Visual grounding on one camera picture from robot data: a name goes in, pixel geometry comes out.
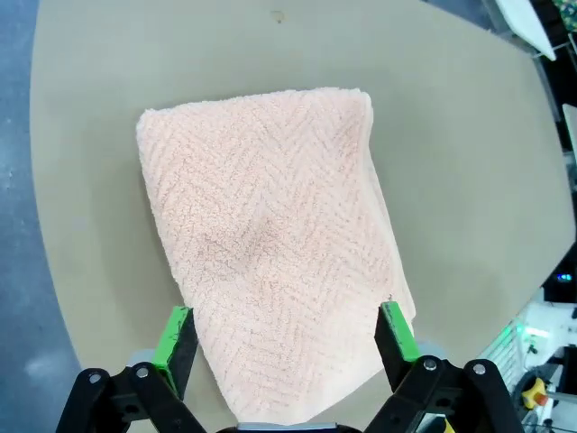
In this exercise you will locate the large white table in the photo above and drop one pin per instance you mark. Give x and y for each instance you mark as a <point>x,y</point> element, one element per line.
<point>527,22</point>

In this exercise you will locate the white aluminium frame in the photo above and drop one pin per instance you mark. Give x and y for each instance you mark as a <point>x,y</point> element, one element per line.
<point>505,347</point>

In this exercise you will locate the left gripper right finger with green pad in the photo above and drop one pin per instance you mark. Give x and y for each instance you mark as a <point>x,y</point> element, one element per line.
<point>392,356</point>

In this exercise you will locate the pink herringbone towel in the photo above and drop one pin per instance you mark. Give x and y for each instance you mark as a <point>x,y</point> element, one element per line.
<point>270,203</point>

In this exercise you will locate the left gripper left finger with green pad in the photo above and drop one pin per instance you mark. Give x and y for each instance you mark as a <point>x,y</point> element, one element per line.
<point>173,361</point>

